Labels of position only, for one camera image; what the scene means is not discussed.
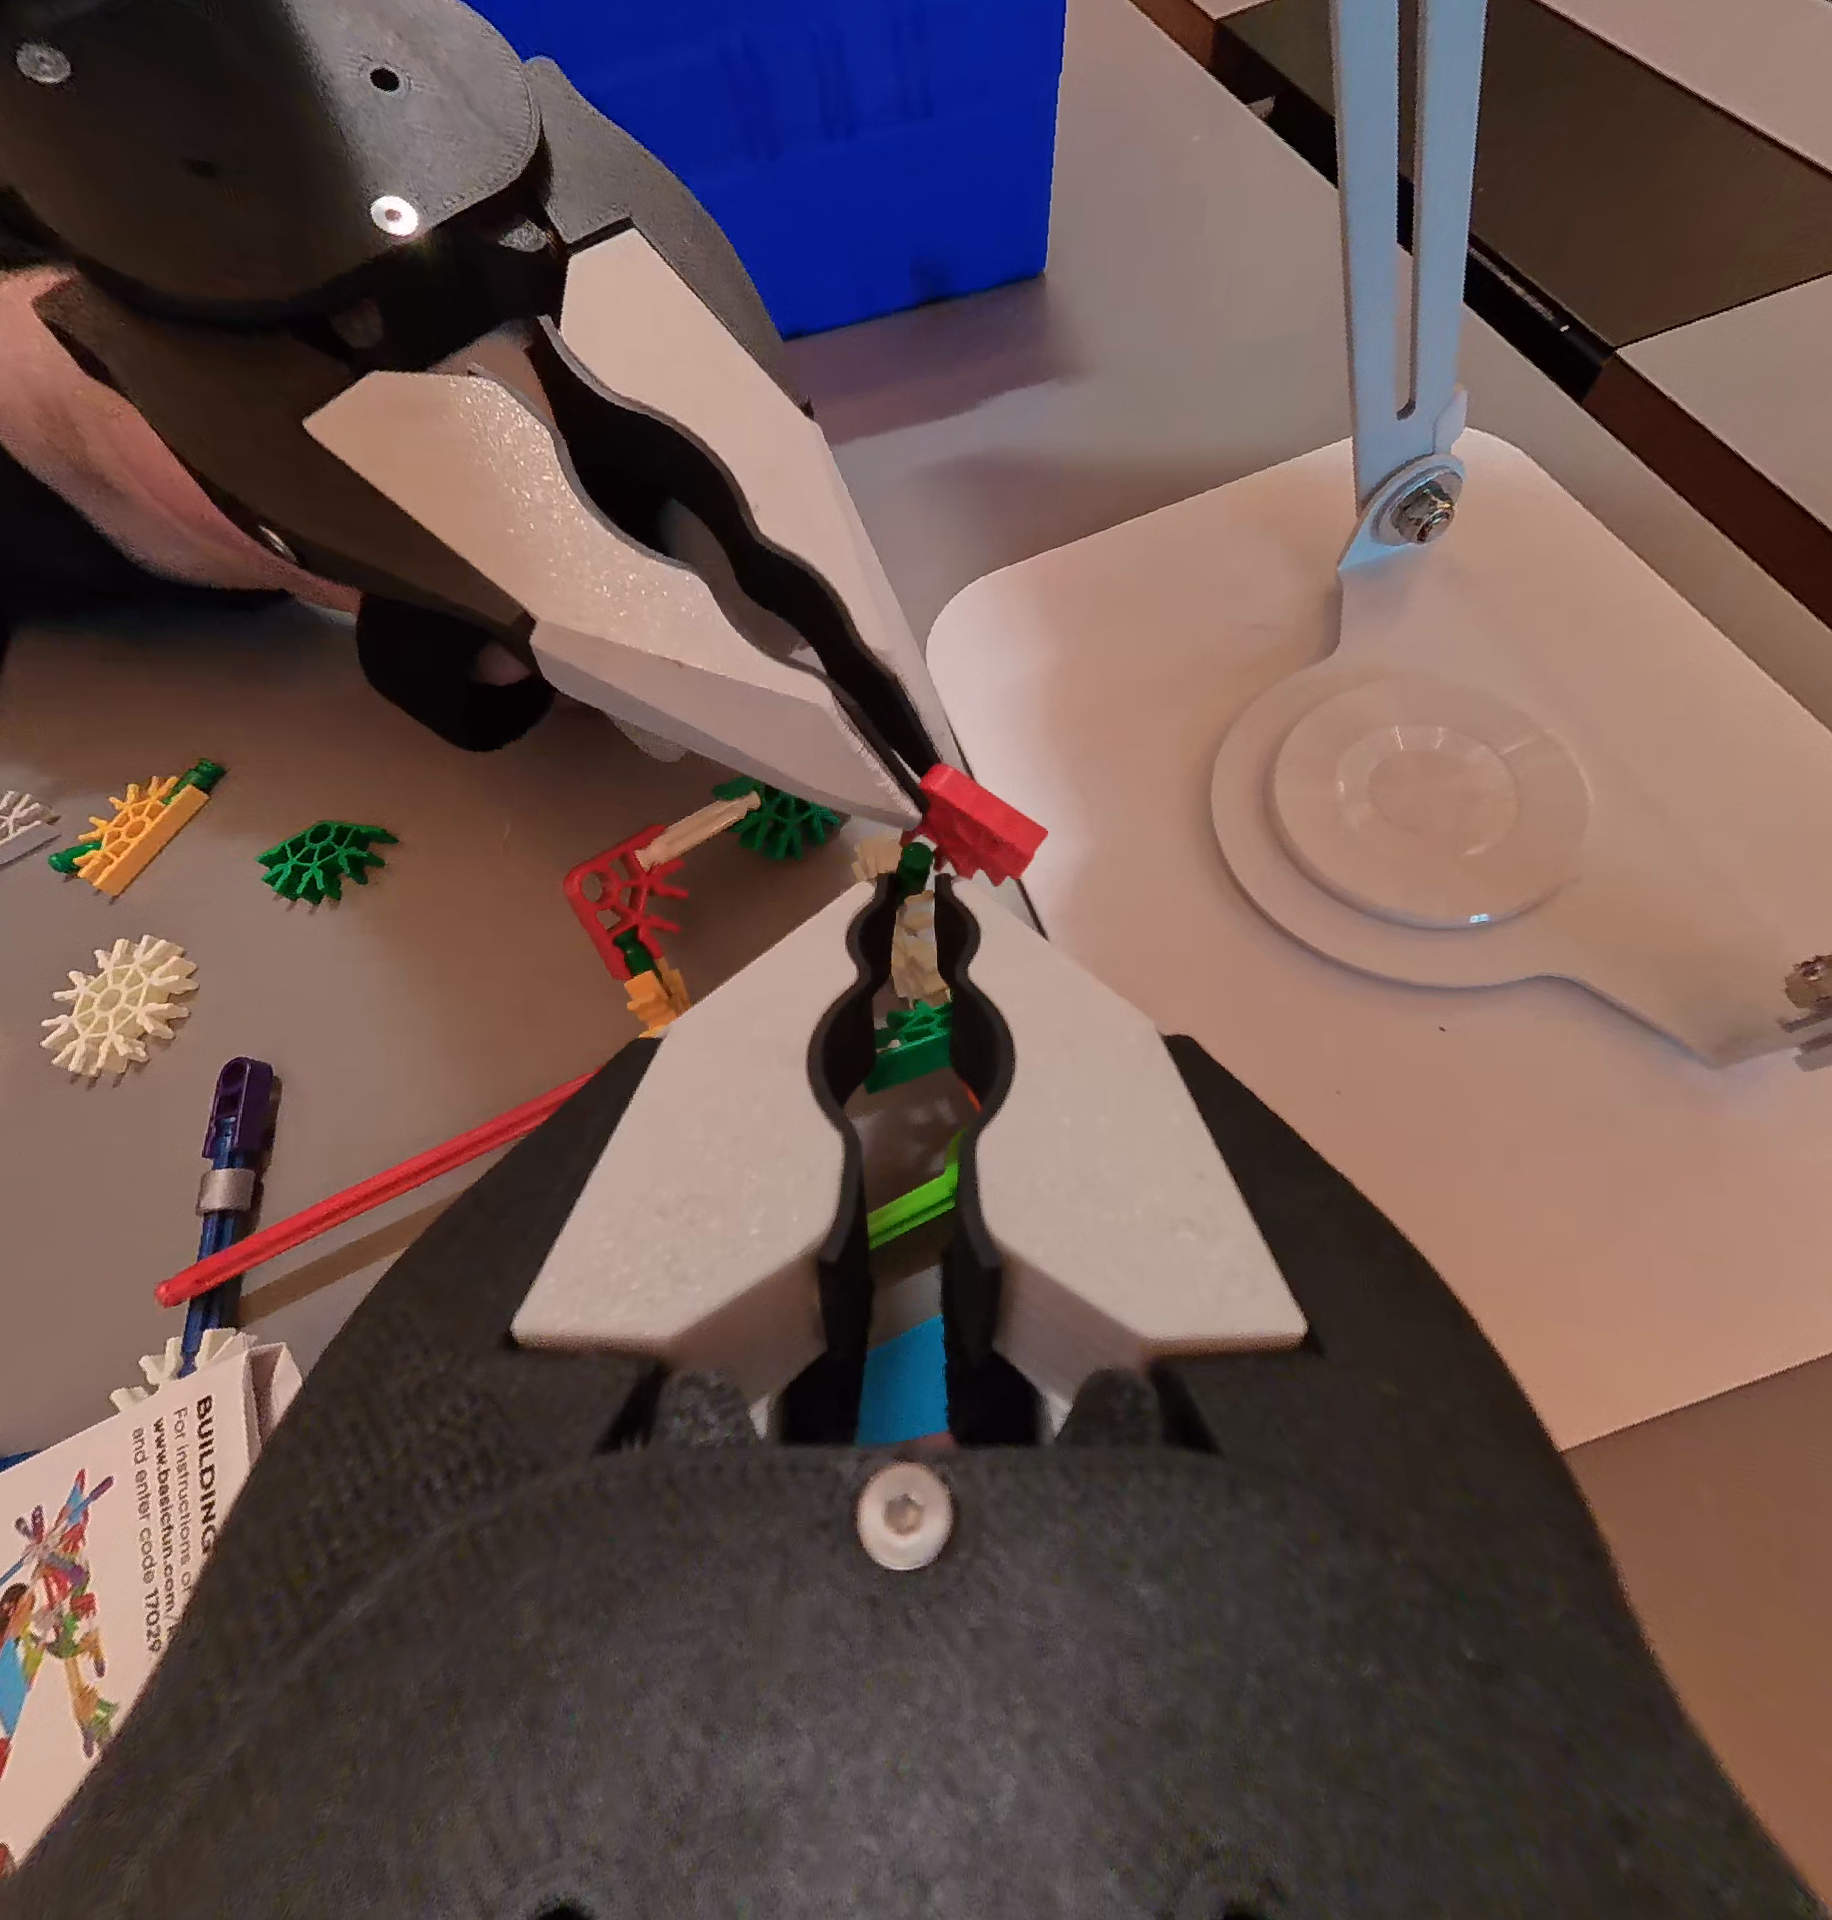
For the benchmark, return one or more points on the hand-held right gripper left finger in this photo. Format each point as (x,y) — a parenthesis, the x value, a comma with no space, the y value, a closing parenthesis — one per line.
(676,1201)

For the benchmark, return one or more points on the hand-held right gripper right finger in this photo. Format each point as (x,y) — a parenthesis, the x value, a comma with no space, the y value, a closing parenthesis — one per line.
(1140,1201)

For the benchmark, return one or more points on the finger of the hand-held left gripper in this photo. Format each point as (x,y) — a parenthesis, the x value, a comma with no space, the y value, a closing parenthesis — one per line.
(736,420)
(527,511)

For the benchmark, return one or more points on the multicolour toy construction model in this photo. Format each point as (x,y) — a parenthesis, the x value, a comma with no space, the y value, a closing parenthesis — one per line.
(624,900)

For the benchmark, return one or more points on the blue plastic bin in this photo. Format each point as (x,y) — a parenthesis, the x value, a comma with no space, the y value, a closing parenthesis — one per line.
(857,135)

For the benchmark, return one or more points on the small green rod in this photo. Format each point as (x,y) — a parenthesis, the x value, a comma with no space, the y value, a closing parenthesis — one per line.
(917,867)

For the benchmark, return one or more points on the red corner connector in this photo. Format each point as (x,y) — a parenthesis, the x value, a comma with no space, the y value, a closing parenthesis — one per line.
(984,825)

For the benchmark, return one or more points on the person's left forearm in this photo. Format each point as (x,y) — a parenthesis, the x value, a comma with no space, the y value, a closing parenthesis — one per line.
(0,571)

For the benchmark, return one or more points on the person's left hand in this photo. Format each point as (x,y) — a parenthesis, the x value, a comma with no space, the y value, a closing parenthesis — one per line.
(90,450)

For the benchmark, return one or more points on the green fan connector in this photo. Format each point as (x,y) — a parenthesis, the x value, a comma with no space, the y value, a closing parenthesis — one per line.
(325,860)

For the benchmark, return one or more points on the blue rod snowflake assembly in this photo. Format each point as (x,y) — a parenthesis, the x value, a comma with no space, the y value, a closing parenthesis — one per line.
(235,1140)

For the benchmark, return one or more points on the yellow connector green rod assembly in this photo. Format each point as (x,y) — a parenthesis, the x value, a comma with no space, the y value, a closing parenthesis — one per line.
(136,833)

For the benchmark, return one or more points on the cream snowflake connector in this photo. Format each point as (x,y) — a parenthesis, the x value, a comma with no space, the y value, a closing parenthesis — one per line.
(120,1005)

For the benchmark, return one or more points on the small cream fan connector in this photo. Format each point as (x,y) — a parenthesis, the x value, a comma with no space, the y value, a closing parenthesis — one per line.
(0,837)

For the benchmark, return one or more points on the white instruction leaflet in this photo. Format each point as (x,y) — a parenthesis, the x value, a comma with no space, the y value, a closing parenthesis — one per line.
(90,1574)

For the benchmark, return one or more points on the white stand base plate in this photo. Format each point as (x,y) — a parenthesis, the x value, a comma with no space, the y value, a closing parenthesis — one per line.
(1156,600)

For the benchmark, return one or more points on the clear acrylic bracket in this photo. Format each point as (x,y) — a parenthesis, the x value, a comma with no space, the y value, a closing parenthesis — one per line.
(1426,803)

